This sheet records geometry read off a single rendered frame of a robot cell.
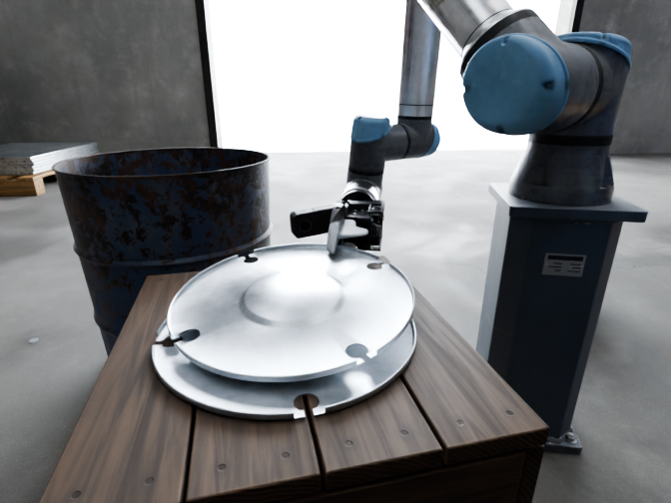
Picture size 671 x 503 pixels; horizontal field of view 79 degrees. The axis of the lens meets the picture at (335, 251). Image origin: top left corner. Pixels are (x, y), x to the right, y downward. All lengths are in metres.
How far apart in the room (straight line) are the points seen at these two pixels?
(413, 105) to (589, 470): 0.74
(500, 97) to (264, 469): 0.48
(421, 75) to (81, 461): 0.80
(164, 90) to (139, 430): 4.29
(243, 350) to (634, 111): 5.60
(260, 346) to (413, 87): 0.63
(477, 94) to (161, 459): 0.52
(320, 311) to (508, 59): 0.37
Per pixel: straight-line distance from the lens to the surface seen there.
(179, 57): 4.54
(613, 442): 0.98
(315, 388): 0.39
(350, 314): 0.46
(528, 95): 0.56
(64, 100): 4.90
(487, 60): 0.59
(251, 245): 0.84
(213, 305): 0.51
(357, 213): 0.69
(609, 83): 0.70
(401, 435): 0.36
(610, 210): 0.71
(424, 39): 0.90
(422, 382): 0.41
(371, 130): 0.81
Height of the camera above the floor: 0.60
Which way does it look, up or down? 21 degrees down
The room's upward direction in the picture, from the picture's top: straight up
